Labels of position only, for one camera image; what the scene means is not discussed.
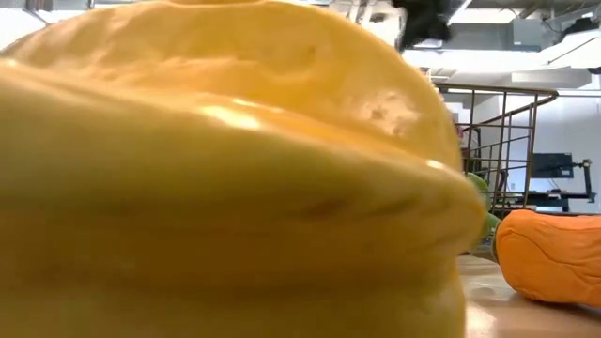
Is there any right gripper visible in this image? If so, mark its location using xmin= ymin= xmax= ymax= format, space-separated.
xmin=392 ymin=0 xmax=452 ymax=52

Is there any gold wire basket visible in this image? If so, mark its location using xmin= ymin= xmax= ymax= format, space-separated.
xmin=434 ymin=83 xmax=560 ymax=220

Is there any light green chayote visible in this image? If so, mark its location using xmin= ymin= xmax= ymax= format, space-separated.
xmin=466 ymin=172 xmax=493 ymax=210

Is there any large yellow bell pepper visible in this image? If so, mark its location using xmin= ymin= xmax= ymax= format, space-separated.
xmin=0 ymin=0 xmax=487 ymax=338

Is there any black computer monitor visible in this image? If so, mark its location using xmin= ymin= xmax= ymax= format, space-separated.
xmin=532 ymin=152 xmax=575 ymax=179

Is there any dark office desk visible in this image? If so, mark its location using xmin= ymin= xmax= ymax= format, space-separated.
xmin=520 ymin=190 xmax=598 ymax=213

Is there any orange chili pepper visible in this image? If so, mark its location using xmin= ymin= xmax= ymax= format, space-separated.
xmin=492 ymin=209 xmax=601 ymax=310

